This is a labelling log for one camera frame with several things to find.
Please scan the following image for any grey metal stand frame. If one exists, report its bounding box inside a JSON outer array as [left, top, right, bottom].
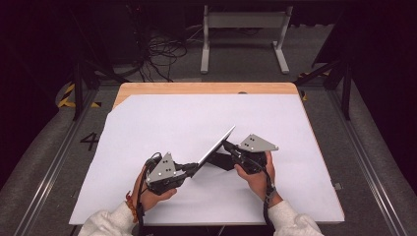
[[200, 4, 294, 75]]

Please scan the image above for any white table sheet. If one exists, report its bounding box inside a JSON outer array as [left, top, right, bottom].
[[69, 93, 345, 226]]

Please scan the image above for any person's right hand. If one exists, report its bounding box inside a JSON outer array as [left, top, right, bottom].
[[234, 150, 283, 202]]

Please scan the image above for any orange bead bracelet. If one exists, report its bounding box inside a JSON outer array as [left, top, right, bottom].
[[125, 191, 140, 224]]

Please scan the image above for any aluminium floor rail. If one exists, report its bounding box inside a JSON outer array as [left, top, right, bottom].
[[13, 88, 99, 236], [328, 88, 408, 236]]

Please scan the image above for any wooden table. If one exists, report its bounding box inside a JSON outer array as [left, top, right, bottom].
[[112, 82, 345, 227]]

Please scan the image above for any person's white sleeve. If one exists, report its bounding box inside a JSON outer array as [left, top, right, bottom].
[[267, 200, 326, 236], [78, 201, 138, 236]]

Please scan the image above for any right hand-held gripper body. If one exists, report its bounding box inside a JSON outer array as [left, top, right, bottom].
[[231, 133, 279, 175]]

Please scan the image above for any person's white left sleeve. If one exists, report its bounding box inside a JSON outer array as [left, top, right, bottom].
[[78, 201, 138, 236]]

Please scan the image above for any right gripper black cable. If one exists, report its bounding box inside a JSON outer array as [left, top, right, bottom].
[[229, 147, 277, 228]]

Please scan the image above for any person's left hand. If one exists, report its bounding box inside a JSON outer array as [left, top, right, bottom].
[[131, 165, 178, 212]]

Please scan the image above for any black metal stand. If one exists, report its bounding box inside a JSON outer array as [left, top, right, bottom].
[[294, 57, 354, 122], [70, 57, 131, 122]]

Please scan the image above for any black floor cable bundle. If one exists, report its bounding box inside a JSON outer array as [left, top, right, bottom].
[[136, 30, 189, 83]]

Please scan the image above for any white square board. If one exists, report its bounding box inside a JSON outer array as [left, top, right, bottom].
[[191, 125, 236, 178]]

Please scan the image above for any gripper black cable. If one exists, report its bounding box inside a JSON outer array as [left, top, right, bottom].
[[229, 147, 277, 228], [135, 151, 163, 236]]

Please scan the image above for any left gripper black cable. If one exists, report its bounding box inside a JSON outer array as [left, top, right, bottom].
[[135, 151, 163, 236]]

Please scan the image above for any person's white right sleeve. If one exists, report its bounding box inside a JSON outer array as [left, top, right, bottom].
[[267, 200, 326, 236]]

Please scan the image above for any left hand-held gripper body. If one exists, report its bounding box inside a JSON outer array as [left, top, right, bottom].
[[145, 151, 191, 197]]

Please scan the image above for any grey wrist strap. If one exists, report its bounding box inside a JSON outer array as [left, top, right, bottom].
[[264, 185, 278, 203]]

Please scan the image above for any yellow black floor tape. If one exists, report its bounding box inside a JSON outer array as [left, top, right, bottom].
[[58, 83, 102, 109]]

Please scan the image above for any black cloth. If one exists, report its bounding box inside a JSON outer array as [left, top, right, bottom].
[[206, 150, 238, 172]]

